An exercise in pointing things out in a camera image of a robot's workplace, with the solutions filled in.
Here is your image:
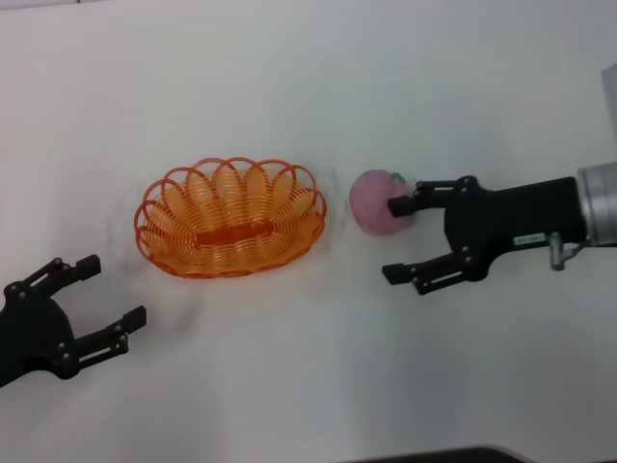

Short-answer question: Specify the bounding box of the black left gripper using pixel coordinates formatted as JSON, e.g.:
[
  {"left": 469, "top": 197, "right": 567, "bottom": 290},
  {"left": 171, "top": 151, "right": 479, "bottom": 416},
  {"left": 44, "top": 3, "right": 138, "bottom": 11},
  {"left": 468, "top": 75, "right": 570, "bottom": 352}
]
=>
[{"left": 0, "top": 254, "right": 148, "bottom": 387}]

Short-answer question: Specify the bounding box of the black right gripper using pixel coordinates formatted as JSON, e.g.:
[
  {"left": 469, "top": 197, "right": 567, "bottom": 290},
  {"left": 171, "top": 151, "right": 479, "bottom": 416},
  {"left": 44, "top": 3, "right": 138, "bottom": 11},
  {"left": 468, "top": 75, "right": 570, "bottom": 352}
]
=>
[{"left": 381, "top": 176, "right": 587, "bottom": 297}]

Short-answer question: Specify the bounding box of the pink peach with green stem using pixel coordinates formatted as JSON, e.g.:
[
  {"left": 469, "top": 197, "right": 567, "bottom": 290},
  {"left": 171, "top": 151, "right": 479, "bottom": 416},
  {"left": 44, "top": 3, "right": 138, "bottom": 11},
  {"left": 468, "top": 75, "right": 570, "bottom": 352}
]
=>
[{"left": 348, "top": 168, "right": 416, "bottom": 236}]

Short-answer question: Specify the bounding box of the orange wire basket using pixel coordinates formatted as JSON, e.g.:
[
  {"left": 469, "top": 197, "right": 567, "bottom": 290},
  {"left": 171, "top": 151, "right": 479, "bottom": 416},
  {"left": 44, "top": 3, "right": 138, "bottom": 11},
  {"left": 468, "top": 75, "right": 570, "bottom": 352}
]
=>
[{"left": 133, "top": 155, "right": 328, "bottom": 280}]

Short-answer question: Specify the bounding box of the dark rounded base edge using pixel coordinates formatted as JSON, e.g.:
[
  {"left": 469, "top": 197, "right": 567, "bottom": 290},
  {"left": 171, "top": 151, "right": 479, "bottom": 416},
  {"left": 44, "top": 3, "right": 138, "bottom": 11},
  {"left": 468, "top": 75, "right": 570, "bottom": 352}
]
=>
[{"left": 332, "top": 444, "right": 526, "bottom": 463}]

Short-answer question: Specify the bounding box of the silver cable connector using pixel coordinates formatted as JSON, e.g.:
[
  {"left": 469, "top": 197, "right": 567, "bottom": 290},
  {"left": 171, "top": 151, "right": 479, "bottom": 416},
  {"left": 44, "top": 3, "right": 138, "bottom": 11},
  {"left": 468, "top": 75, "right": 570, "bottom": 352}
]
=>
[{"left": 549, "top": 231, "right": 587, "bottom": 272}]

